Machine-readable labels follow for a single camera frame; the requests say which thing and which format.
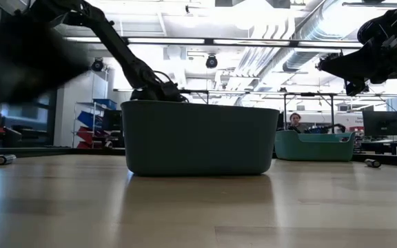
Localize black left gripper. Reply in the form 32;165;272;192
129;79;189;103

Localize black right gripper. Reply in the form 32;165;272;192
317;9;397;98

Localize dark teal plastic bin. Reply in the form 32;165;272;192
120;99;281;177

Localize black copper-top AA battery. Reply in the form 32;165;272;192
364;158;383;169

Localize black track spotlights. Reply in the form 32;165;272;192
317;51;345;63

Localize long ceiling light strip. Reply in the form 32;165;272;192
126;37;206;45
297;41;364;49
63;36;102;44
213;39;292;47

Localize black computer monitor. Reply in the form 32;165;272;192
362;110;397;137
101;110;123;132

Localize blue storage bin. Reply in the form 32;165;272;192
77;110;103;130
93;99;118;111

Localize black hanging spotlight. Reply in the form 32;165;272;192
205;54;218;70
90;57;105;72

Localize metal shelving rack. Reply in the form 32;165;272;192
72;98;125;149

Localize person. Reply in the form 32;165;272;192
287;112;312;134

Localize dark office desk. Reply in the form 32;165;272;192
356;138;397;156

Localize green plastic bin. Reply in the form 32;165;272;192
274;130;356;163

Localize large dark window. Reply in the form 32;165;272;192
0;87;59;146

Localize black background rig frame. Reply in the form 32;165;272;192
181;87;339;134

